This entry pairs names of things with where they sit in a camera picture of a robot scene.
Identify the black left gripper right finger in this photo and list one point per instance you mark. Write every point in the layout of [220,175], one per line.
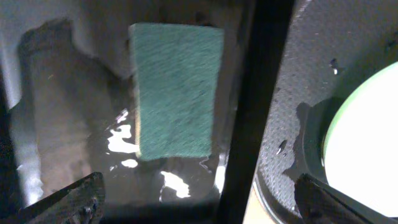
[319,203]

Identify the green yellow sponge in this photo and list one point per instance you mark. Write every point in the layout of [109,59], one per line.
[176,70]

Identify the round black tray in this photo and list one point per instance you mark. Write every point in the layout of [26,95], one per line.
[332,47]

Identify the black rectangular water tray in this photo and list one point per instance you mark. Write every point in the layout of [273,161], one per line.
[68,107]

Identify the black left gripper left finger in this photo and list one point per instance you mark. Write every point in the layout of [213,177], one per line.
[79,202]

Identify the mint green plate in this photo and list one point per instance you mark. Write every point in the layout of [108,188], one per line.
[360,147]

